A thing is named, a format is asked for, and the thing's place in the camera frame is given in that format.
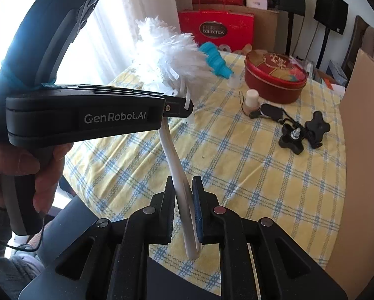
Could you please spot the grey shoe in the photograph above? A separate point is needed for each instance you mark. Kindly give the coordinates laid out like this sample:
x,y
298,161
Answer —
x,y
21,257

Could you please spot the black speaker stand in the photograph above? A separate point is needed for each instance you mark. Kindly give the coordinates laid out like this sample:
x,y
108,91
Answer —
x,y
290,34
323,47

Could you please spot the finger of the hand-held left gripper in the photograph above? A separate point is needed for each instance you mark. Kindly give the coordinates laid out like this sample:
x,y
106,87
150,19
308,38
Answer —
x,y
176,107

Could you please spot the black star knob with bolt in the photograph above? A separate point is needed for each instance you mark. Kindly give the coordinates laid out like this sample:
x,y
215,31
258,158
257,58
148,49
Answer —
x,y
291,139

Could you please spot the blue grey chair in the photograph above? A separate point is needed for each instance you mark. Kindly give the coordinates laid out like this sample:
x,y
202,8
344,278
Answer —
x,y
80,214

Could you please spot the person's left hand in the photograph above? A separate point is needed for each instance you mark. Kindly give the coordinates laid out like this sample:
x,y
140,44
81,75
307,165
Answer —
x,y
43,159

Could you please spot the blue grey box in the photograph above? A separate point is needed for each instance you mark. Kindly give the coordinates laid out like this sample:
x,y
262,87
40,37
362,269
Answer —
x,y
337,72

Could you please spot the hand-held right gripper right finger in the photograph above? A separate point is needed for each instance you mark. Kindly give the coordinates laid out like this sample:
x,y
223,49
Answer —
x,y
197,215

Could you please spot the yellow blue checkered tablecloth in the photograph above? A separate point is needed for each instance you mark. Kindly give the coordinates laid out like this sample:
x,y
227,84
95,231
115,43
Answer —
x,y
237,168

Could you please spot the red round tin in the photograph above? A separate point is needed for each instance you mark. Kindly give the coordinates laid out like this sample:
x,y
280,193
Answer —
x,y
274,81

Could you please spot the red chocolate gift box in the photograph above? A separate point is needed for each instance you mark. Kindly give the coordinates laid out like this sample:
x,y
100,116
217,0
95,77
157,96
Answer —
x,y
215,28

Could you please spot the white sheer curtain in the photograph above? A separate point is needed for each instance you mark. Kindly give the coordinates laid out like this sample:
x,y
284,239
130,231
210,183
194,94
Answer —
x,y
124,0

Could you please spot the small clear plastic cup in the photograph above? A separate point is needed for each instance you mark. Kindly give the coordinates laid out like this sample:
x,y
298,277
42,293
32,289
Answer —
x,y
234,82

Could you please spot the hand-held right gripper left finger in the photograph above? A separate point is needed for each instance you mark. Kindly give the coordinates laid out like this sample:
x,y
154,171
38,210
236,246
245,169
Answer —
x,y
169,212

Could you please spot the blue collapsible funnel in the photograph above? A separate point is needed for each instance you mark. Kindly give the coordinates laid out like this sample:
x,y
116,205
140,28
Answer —
x,y
216,59

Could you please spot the large cardboard box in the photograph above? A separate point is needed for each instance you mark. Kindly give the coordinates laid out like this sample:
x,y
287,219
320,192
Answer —
x,y
359,162

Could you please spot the white fluffy duster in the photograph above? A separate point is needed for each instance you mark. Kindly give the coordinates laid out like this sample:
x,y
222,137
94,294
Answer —
x,y
177,59

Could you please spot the open box of clutter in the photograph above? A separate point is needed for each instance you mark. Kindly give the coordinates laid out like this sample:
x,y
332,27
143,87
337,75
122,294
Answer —
x,y
318,76

